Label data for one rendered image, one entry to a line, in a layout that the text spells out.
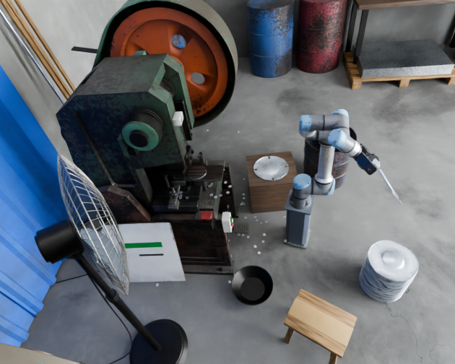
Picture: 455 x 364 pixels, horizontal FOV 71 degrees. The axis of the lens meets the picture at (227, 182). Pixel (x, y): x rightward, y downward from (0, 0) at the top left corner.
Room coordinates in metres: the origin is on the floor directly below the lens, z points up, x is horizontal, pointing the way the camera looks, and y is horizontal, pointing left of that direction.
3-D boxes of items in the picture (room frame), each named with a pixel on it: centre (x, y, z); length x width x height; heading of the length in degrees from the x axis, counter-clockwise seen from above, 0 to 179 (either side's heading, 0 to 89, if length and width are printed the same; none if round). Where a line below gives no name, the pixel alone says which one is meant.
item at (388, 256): (0.93, -0.96, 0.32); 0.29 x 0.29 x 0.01
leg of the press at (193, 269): (1.31, 0.50, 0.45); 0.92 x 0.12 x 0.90; 78
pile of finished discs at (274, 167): (1.88, -0.38, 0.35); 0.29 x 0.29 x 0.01
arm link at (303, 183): (1.40, -0.50, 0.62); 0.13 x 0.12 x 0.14; 75
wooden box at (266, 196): (1.88, -0.38, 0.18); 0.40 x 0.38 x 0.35; 85
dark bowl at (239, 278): (1.03, -0.06, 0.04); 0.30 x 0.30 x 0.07
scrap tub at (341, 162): (2.02, -0.91, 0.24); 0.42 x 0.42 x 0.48
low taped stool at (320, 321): (0.63, -0.40, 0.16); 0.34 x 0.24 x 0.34; 50
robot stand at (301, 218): (1.41, -0.49, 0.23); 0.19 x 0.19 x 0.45; 62
